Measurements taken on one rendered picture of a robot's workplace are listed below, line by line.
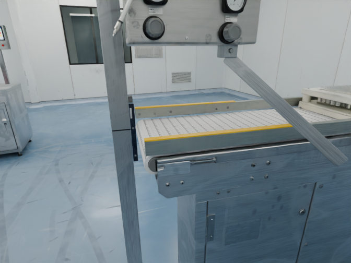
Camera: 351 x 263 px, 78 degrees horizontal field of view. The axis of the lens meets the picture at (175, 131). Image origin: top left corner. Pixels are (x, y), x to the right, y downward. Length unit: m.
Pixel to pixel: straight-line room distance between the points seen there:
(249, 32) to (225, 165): 0.27
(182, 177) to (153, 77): 5.29
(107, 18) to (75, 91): 4.92
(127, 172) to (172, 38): 0.53
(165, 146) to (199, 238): 0.33
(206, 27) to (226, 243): 0.59
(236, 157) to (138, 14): 0.34
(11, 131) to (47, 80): 2.84
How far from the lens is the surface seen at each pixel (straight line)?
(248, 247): 0.80
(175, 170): 0.47
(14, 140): 2.94
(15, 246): 1.77
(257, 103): 0.82
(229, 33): 0.38
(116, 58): 0.68
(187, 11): 0.38
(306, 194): 0.80
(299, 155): 0.62
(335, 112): 0.83
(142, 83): 5.67
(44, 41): 5.56
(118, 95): 0.69
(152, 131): 0.59
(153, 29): 0.34
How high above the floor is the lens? 1.09
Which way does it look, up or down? 20 degrees down
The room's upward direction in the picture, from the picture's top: 1 degrees counter-clockwise
